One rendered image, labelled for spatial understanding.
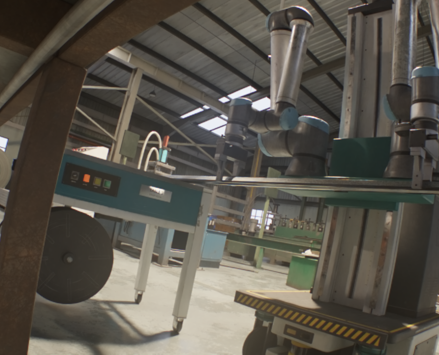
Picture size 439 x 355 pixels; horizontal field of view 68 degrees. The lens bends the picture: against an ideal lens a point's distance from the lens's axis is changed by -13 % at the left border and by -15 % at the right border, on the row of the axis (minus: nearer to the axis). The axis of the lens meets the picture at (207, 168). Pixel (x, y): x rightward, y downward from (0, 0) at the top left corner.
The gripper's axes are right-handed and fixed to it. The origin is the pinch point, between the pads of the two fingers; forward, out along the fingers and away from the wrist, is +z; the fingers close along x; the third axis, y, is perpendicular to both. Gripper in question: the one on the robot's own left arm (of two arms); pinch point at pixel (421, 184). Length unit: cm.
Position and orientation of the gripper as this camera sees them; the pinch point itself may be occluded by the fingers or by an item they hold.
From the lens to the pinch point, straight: 104.3
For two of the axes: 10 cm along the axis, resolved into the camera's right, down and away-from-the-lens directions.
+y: 6.2, 0.0, -7.9
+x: 7.6, 2.5, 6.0
